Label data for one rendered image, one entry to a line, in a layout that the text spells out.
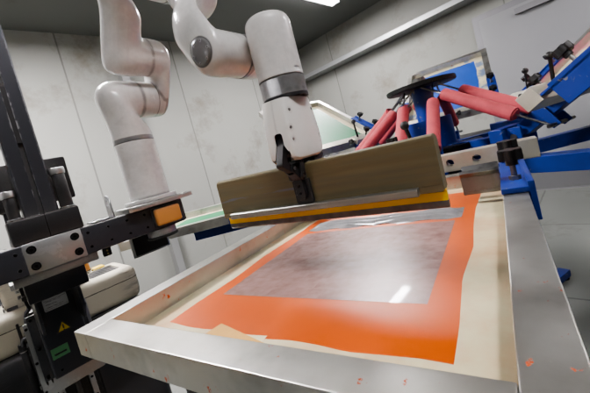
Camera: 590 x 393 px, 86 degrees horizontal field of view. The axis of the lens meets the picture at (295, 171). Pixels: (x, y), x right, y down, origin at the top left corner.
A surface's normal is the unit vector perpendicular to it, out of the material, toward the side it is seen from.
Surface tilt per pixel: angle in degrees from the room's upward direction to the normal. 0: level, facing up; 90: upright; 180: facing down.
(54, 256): 90
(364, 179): 90
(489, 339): 0
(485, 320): 0
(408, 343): 0
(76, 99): 90
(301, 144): 95
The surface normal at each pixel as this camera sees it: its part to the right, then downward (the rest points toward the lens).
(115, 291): 0.69, -0.15
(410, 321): -0.26, -0.96
